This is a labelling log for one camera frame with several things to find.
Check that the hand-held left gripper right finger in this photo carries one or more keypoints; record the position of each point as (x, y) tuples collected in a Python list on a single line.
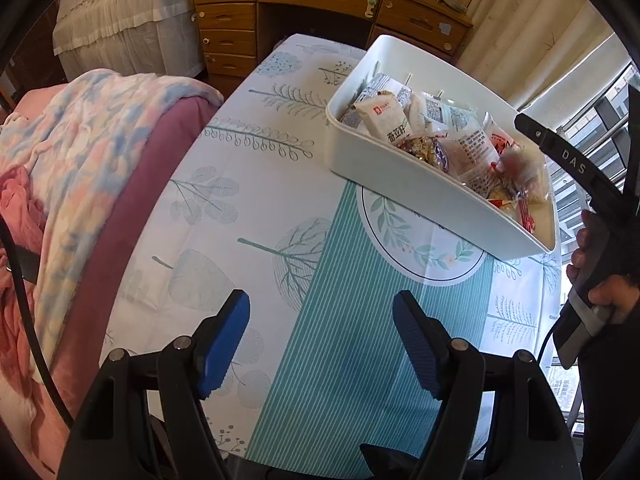
[(417, 345)]

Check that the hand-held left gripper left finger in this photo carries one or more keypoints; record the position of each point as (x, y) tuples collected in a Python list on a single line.
[(225, 345)]

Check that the red white triangular packet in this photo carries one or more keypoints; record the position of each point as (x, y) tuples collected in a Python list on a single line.
[(502, 141)]

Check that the white plastic bin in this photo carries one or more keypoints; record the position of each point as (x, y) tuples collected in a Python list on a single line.
[(400, 195)]

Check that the clear text-printed snack packet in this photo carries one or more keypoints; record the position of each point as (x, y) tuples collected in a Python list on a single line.
[(475, 147)]

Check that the blue snack packet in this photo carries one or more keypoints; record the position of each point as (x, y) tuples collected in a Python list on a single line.
[(441, 156)]

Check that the clear nut candy packet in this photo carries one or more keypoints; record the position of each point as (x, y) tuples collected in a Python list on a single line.
[(417, 147)]

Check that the large white snack packet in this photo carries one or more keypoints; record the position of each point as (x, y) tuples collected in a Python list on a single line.
[(440, 110)]

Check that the white beige snack packet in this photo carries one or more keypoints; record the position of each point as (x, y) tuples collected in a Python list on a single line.
[(382, 115)]

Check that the long white snack packet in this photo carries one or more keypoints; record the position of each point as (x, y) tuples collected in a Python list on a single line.
[(382, 84)]

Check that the person's right hand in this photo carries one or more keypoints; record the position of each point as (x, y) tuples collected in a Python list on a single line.
[(620, 295)]

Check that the person's dark clothing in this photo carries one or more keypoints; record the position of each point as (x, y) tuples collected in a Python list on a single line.
[(615, 410)]

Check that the purple sofa cover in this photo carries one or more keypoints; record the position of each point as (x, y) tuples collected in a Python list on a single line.
[(150, 170)]

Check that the beige curtain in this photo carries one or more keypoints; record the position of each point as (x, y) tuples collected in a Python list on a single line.
[(525, 50)]

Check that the pink quilt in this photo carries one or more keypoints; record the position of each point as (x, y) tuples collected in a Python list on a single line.
[(20, 210)]

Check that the pastel fleece blanket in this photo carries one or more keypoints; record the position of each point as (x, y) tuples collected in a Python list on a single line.
[(100, 125)]

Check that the grey cloth pouch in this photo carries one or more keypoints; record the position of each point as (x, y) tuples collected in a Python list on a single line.
[(452, 1)]

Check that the white drawer lock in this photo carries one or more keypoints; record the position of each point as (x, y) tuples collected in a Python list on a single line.
[(372, 9)]

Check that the white lace cover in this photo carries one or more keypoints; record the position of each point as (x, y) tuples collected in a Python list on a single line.
[(125, 20)]

